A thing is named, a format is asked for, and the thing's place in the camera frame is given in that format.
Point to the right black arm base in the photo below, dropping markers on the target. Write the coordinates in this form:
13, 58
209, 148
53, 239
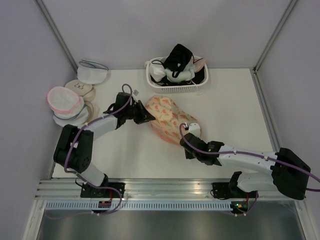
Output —
225, 191

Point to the left aluminium frame post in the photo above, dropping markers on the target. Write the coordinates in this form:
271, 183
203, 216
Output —
56, 33

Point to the pink garment in basket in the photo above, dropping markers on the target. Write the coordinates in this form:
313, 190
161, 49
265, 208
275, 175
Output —
199, 64

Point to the white slotted cable duct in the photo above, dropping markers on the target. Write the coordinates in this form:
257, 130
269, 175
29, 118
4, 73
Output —
139, 205

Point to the floral peach laundry bag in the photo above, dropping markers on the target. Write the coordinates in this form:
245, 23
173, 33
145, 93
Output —
168, 117

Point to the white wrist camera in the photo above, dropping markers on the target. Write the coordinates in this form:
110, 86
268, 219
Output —
135, 93
193, 128

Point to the black bra in basket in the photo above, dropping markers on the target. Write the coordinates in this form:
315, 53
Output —
178, 59

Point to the aluminium frame post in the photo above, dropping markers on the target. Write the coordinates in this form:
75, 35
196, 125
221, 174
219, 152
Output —
275, 34
56, 33

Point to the beige round laundry bag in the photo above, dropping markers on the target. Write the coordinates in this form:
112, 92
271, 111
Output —
86, 91

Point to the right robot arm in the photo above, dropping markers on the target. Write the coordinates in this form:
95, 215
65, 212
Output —
281, 171

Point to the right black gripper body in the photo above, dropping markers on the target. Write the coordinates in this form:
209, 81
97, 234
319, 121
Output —
190, 156

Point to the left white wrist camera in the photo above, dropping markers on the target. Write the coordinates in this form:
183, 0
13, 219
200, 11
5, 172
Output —
135, 93

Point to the pink trimmed mesh bag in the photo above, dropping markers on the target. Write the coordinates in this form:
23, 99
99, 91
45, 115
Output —
62, 99

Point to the grey trimmed mesh bag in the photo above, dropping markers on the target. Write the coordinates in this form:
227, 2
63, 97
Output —
72, 118

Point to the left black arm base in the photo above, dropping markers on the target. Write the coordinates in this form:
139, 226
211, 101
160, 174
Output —
115, 190

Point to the right aluminium side rail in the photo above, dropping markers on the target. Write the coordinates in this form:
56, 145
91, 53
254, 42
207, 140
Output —
266, 112

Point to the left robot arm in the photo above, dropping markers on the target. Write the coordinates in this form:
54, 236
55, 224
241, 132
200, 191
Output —
75, 145

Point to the white mesh bag blue trim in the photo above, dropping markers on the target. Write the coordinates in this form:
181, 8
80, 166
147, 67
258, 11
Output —
91, 72

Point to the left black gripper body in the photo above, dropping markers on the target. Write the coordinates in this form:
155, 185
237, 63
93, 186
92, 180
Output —
138, 115

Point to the beige flat laundry bag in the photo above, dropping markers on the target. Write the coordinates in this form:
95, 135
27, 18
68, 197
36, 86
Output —
90, 112

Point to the right aluminium frame post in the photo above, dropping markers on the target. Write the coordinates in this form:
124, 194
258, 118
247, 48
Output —
275, 34

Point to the aluminium front rail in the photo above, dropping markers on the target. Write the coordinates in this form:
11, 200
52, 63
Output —
144, 189

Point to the white garment in basket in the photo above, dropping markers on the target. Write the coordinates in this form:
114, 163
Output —
158, 72

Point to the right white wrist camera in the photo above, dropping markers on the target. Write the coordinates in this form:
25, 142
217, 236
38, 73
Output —
193, 128

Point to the white plastic laundry basket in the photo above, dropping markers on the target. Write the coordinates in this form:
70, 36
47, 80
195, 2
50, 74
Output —
194, 85

